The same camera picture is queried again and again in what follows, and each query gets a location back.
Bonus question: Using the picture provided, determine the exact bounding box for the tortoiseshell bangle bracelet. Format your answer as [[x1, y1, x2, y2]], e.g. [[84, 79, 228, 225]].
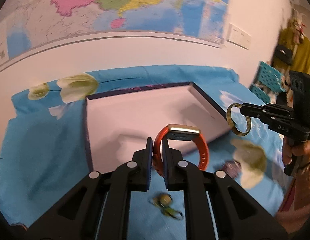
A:
[[226, 102, 252, 137]]

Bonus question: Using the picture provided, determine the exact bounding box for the purple beaded bracelet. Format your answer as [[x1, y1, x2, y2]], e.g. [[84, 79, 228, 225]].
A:
[[221, 160, 244, 179]]

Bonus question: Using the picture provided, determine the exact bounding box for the green stone ring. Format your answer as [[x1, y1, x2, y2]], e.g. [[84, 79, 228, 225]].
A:
[[162, 205, 184, 221]]

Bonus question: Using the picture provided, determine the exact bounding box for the orange smart watch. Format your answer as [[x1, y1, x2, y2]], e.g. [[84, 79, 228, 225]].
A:
[[152, 124, 209, 177]]

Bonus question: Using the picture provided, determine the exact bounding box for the orange right sleeve forearm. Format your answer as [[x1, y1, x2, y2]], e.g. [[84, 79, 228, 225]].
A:
[[275, 163, 310, 233]]

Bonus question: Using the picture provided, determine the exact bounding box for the right hand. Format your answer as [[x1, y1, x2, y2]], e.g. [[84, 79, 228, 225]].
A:
[[282, 137, 310, 168]]

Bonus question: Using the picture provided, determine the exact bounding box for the teal plastic basket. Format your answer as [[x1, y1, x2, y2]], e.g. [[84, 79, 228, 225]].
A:
[[249, 61, 286, 103]]

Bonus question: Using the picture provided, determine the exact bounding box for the black hanging bag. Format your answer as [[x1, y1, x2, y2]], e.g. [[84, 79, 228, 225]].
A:
[[274, 44, 293, 66]]

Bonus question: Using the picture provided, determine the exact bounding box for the mustard hanging coat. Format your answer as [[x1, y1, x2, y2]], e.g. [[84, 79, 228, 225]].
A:
[[272, 27, 310, 74]]

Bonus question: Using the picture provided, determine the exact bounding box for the blue floral bedsheet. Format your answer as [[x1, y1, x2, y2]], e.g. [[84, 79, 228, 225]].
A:
[[0, 65, 288, 239]]

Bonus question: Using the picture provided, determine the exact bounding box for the dark blue tray box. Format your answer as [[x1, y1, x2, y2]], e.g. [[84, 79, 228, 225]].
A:
[[83, 82, 230, 173]]

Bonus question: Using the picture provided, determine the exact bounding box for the yellow stone ring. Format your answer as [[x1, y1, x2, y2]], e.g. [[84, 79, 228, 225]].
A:
[[152, 192, 174, 209]]

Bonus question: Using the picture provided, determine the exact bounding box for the colourful wall map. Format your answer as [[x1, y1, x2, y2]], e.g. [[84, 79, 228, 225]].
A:
[[0, 0, 229, 72]]

